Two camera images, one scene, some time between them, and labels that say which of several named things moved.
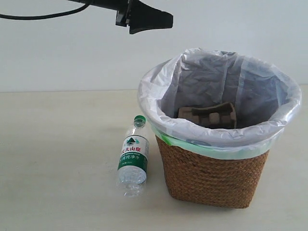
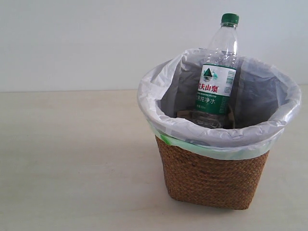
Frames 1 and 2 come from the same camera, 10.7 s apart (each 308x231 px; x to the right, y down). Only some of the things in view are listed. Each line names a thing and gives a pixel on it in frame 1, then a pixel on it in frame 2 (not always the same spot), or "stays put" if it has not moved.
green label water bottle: [133, 160] -> [217, 84]
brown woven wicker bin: [221, 182] stays put
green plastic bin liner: [222, 152] stays put
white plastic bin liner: [210, 98] stays put
